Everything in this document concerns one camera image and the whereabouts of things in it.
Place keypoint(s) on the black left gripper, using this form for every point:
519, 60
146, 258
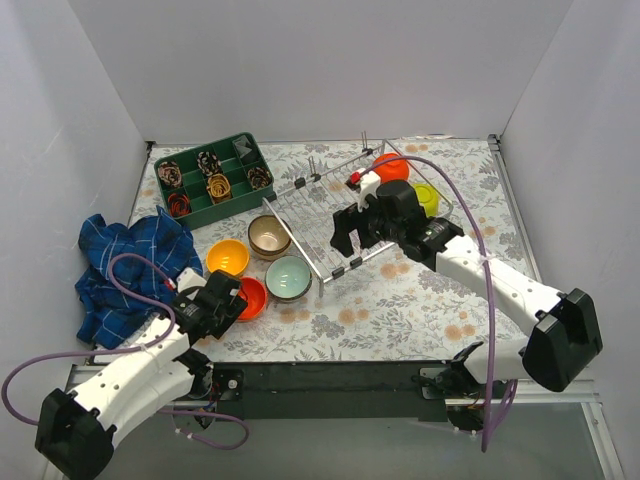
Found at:
226, 301

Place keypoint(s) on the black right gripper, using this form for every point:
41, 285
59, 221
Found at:
357, 226

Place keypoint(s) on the orange bowl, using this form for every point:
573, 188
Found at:
390, 167
254, 292

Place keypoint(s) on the yellow bowl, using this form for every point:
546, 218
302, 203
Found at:
229, 255

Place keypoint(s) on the pale green bowl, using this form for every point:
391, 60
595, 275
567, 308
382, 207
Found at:
288, 278

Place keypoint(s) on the lime green bowl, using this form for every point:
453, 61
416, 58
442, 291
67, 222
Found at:
428, 198

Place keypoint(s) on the beige ceramic bowl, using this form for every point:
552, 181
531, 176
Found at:
270, 247

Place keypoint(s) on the black patterned bowl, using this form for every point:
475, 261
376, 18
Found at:
266, 224

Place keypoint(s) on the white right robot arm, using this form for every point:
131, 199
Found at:
561, 330

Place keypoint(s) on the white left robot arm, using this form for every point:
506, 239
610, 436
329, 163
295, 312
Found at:
79, 430

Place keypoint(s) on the floral table mat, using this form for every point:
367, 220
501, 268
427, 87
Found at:
392, 308

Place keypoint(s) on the dark gold rolled tie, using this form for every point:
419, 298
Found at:
259, 177

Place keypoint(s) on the red black rolled tie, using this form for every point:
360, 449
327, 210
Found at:
179, 205

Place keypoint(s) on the blue plaid cloth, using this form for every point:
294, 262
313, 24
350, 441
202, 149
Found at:
111, 317

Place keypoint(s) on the yellow rolled tie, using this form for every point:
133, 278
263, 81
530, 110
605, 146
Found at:
219, 188

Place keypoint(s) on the green compartment tray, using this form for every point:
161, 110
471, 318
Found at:
203, 210

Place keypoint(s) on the grey folded item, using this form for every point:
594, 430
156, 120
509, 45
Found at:
245, 149

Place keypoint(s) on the floral dark rolled tie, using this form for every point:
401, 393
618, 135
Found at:
208, 163

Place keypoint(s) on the brown rolled tie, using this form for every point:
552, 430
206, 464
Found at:
169, 175

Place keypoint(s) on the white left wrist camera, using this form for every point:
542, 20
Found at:
189, 278

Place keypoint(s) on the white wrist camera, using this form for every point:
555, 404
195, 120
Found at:
366, 183
189, 278

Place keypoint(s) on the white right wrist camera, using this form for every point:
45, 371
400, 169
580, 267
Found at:
366, 183

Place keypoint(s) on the silver wire dish rack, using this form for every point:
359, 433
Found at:
306, 208

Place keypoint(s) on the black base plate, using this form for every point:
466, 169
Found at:
342, 390

